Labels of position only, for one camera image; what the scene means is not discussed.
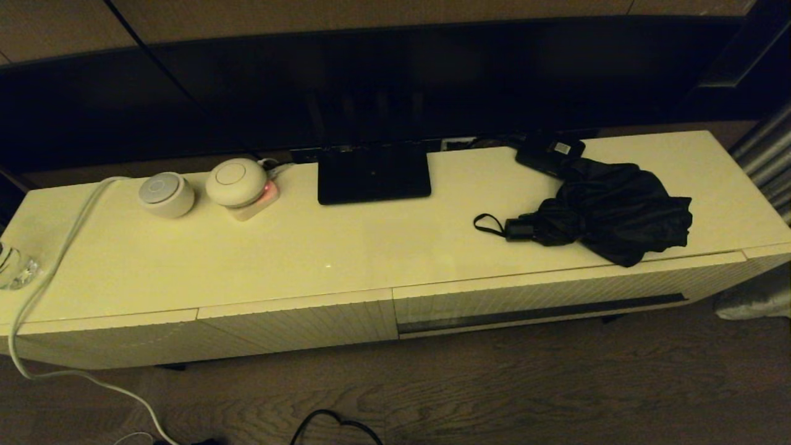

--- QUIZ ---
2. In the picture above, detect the thin black hanging cable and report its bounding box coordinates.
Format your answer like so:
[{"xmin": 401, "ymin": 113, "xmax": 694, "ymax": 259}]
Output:
[{"xmin": 104, "ymin": 0, "xmax": 263, "ymax": 158}]

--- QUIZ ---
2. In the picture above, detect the white power strip red light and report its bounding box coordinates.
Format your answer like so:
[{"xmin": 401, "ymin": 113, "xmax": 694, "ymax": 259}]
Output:
[{"xmin": 226, "ymin": 179, "xmax": 281, "ymax": 222}]

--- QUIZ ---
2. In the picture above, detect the black umbrella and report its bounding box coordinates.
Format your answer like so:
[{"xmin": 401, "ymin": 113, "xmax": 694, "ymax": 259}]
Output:
[{"xmin": 473, "ymin": 158, "xmax": 693, "ymax": 268}]

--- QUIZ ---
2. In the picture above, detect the black box with white label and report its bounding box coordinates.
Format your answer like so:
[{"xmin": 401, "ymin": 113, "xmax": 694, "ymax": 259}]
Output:
[{"xmin": 515, "ymin": 132, "xmax": 586, "ymax": 180}]

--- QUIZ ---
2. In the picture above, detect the white cabinet drawer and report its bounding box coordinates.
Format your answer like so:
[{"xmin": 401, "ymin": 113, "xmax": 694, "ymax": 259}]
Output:
[{"xmin": 393, "ymin": 250, "xmax": 748, "ymax": 339}]

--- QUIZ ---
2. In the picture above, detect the white round dome device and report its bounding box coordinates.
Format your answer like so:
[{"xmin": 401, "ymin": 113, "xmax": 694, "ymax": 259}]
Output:
[{"xmin": 205, "ymin": 158, "xmax": 269, "ymax": 208}]

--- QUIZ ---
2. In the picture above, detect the thin white cord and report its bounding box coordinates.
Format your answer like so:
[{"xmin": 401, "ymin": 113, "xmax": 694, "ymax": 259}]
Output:
[{"xmin": 260, "ymin": 158, "xmax": 296, "ymax": 179}]

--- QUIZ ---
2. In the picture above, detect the black television base plate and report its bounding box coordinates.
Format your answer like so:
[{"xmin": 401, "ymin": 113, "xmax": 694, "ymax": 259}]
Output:
[{"xmin": 317, "ymin": 143, "xmax": 432, "ymax": 206}]

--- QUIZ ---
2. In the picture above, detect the large black television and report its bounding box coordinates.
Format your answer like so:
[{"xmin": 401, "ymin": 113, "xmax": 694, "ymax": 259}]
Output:
[{"xmin": 0, "ymin": 14, "xmax": 791, "ymax": 177}]

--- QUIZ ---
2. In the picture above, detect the white speaker with grey top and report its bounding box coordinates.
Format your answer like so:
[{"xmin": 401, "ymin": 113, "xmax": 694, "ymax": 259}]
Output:
[{"xmin": 138, "ymin": 172, "xmax": 196, "ymax": 219}]

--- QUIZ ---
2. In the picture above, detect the white ribbed cabinet front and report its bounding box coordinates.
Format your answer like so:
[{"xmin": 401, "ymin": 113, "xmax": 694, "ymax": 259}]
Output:
[
  {"xmin": 0, "ymin": 308, "xmax": 200, "ymax": 371},
  {"xmin": 197, "ymin": 288, "xmax": 400, "ymax": 359}
]

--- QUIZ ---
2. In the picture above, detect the black floor cable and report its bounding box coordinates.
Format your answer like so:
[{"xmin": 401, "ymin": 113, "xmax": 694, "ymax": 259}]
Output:
[{"xmin": 289, "ymin": 408, "xmax": 385, "ymax": 445}]

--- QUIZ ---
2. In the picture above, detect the clear glass object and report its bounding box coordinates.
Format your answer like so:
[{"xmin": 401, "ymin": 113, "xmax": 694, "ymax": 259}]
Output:
[{"xmin": 0, "ymin": 242, "xmax": 41, "ymax": 291}]

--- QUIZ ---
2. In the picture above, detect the thick white power cable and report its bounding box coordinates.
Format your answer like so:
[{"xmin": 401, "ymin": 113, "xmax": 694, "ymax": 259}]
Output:
[{"xmin": 7, "ymin": 176, "xmax": 181, "ymax": 445}]

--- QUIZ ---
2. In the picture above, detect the white tv cabinet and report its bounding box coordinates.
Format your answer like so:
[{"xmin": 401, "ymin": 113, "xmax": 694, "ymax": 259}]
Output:
[{"xmin": 0, "ymin": 129, "xmax": 791, "ymax": 371}]

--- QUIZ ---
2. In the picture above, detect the dark framed wall panel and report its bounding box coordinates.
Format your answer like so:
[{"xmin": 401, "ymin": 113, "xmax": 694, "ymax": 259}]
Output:
[{"xmin": 701, "ymin": 0, "xmax": 791, "ymax": 87}]

